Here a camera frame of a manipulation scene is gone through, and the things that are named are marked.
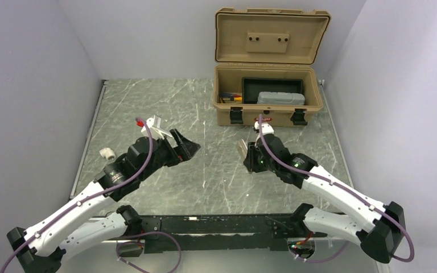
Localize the beige remote control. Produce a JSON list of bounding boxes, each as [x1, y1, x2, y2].
[[236, 139, 248, 161]]

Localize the yellow-handled tools in toolbox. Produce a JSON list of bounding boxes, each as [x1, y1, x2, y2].
[[219, 93, 242, 104]]

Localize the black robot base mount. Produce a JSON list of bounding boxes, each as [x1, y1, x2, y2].
[[118, 213, 313, 254]]

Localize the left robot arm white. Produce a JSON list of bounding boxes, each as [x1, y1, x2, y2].
[[7, 129, 201, 272]]

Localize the tan plastic toolbox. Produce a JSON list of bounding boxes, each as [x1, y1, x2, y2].
[[213, 7, 331, 127]]

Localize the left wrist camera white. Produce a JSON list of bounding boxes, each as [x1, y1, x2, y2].
[[135, 115, 173, 140]]

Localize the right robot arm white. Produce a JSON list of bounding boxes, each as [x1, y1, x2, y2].
[[237, 134, 415, 264]]

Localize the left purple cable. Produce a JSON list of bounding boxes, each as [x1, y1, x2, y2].
[[0, 117, 182, 273]]

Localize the black tray in toolbox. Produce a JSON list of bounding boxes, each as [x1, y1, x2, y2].
[[241, 77, 304, 104]]

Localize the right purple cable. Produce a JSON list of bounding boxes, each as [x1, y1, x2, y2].
[[258, 114, 416, 264]]

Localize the purple cable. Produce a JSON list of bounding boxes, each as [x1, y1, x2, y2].
[[0, 117, 182, 273], [258, 114, 416, 264]]

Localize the white PVC elbow fitting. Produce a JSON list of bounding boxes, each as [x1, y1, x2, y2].
[[99, 147, 116, 160]]

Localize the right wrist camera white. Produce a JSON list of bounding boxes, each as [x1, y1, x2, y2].
[[253, 121, 274, 136]]

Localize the aluminium frame rail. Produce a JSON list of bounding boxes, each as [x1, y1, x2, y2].
[[47, 213, 380, 242]]

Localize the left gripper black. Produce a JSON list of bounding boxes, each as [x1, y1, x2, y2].
[[138, 128, 200, 181]]

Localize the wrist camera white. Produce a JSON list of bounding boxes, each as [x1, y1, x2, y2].
[[253, 121, 274, 136], [135, 115, 173, 140]]

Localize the grey plastic case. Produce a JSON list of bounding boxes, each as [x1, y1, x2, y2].
[[257, 92, 306, 105]]

